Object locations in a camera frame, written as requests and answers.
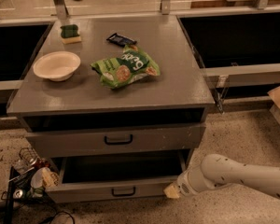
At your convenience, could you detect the grey drawer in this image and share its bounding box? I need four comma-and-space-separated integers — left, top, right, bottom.
47, 149, 192, 203
26, 124, 205, 158

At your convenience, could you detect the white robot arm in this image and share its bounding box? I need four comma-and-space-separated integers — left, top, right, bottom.
164, 154, 280, 200

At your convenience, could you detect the grey top drawer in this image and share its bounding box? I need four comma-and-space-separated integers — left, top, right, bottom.
26, 124, 205, 158

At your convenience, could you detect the grey wooden drawer cabinet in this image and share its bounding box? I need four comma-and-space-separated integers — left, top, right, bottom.
7, 14, 216, 161

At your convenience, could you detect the green chip bag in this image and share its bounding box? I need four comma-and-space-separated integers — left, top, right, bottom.
91, 45, 161, 90

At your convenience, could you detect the dark blue snack wrapper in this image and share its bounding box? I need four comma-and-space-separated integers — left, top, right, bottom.
107, 33, 137, 47

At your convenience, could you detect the white paper bowl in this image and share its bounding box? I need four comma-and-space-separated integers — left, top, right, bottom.
33, 51, 81, 82

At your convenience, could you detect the green yellow sponge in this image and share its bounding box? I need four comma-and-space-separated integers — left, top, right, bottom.
61, 24, 81, 44

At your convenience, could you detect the black cable on floor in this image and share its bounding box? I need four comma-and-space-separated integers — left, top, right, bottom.
36, 210, 77, 224

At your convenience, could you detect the black wire dish rack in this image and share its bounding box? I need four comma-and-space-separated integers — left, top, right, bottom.
1, 147, 59, 224

